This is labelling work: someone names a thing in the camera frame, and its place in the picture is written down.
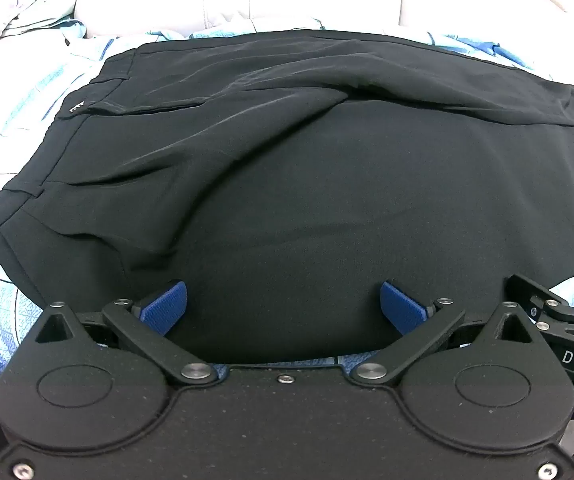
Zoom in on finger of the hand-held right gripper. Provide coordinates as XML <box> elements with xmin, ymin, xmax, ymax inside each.
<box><xmin>503</xmin><ymin>261</ymin><xmax>574</xmax><ymax>337</ymax></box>

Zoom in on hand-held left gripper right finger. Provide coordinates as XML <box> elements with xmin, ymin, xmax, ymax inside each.
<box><xmin>348</xmin><ymin>280</ymin><xmax>544</xmax><ymax>388</ymax></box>

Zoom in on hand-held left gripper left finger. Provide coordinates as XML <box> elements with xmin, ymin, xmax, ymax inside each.
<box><xmin>31</xmin><ymin>280</ymin><xmax>219</xmax><ymax>387</ymax></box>

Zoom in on black dress pants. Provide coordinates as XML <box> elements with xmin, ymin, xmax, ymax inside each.
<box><xmin>0</xmin><ymin>29</ymin><xmax>574</xmax><ymax>367</ymax></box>

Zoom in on blue plaid bedsheet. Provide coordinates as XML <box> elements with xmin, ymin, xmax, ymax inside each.
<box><xmin>0</xmin><ymin>19</ymin><xmax>574</xmax><ymax>378</ymax></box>

